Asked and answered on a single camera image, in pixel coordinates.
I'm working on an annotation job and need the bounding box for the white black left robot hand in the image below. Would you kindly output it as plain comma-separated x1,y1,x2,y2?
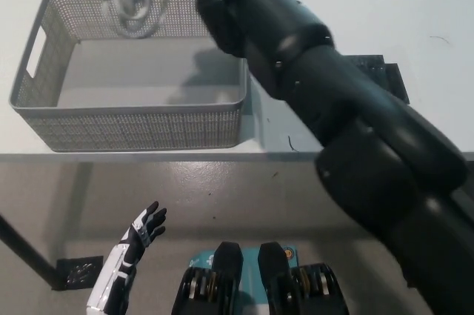
85,201,168,311

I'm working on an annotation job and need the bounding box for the grey perforated plastic basket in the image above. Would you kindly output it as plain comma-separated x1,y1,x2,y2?
9,0,250,153

